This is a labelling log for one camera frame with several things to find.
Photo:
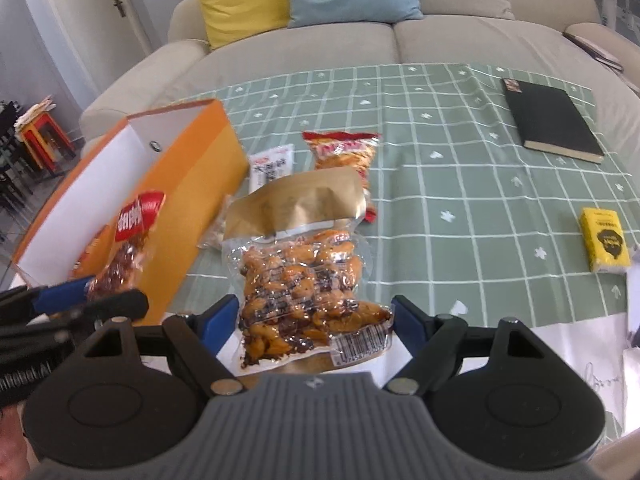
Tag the red snack packet clear window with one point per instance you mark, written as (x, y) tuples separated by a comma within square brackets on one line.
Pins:
[(140, 210)]

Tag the orange cardboard box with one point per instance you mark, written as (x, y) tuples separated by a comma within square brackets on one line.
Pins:
[(200, 175)]

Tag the black notebook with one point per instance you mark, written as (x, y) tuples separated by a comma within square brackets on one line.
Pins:
[(555, 120)]

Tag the yellow tissue pack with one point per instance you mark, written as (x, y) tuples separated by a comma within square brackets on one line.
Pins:
[(605, 240)]

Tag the brown-top clear snack packet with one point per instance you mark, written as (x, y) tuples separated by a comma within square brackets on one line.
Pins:
[(300, 270)]

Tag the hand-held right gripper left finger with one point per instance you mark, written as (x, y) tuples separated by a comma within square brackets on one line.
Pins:
[(220, 320)]

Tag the pile of papers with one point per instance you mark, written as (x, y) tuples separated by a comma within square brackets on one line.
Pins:
[(35, 110)]

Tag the person's left forearm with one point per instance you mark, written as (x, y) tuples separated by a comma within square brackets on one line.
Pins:
[(10, 435)]

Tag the white door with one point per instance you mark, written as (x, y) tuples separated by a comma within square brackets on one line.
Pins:
[(100, 0)]

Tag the white snack packet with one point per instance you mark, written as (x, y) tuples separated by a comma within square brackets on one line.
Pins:
[(272, 165)]

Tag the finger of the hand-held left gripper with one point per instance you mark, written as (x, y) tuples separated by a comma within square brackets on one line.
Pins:
[(65, 292), (120, 305)]

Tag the stacked red yellow stools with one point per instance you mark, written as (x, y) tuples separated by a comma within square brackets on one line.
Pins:
[(47, 140)]

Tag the green checked tablecloth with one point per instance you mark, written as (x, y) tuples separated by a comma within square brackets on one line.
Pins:
[(450, 185)]

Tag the black dining chair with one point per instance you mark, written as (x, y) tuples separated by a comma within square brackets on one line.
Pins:
[(12, 160)]

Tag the beige sofa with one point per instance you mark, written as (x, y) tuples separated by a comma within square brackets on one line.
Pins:
[(300, 55)]

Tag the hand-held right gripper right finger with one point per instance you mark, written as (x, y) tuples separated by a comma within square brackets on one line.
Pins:
[(407, 320)]

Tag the yellow cushion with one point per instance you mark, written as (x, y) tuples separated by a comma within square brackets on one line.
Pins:
[(240, 0)]

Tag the striped orange snack bag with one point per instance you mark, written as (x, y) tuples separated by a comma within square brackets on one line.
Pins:
[(345, 152)]

